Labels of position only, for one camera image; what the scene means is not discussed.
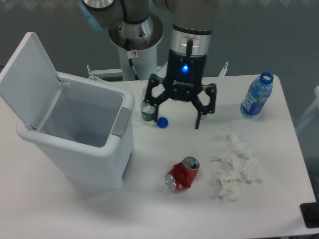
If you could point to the black device at edge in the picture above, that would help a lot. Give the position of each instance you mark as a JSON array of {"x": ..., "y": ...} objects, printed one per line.
[{"x": 310, "y": 213}]

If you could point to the white plastic trash can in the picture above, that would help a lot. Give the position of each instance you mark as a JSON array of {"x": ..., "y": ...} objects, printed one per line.
[{"x": 83, "y": 126}]

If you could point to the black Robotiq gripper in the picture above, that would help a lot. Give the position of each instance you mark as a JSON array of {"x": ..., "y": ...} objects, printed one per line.
[{"x": 183, "y": 83}]

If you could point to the blue plastic water bottle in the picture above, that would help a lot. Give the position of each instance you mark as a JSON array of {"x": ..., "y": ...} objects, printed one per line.
[{"x": 258, "y": 93}]

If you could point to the crumpled white tissue paper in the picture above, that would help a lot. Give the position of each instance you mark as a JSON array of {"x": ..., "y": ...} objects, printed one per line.
[{"x": 244, "y": 166}]

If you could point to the blue bottle cap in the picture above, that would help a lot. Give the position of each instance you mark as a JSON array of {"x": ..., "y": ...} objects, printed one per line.
[{"x": 162, "y": 122}]

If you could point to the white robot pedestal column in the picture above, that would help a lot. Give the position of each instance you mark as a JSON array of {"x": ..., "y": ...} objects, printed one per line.
[{"x": 138, "y": 62}]

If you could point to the crushed red soda can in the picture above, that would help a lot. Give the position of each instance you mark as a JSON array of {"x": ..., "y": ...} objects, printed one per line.
[{"x": 181, "y": 176}]

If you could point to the white metal base frame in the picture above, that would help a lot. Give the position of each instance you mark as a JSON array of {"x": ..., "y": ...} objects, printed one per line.
[{"x": 113, "y": 73}]

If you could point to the white bottle cap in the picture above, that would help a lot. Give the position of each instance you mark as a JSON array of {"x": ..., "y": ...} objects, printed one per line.
[{"x": 136, "y": 117}]

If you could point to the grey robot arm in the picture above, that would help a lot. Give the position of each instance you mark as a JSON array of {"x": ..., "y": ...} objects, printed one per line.
[{"x": 137, "y": 26}]

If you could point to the clear green-label plastic bottle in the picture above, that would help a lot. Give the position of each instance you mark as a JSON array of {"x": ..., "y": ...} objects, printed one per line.
[{"x": 147, "y": 111}]

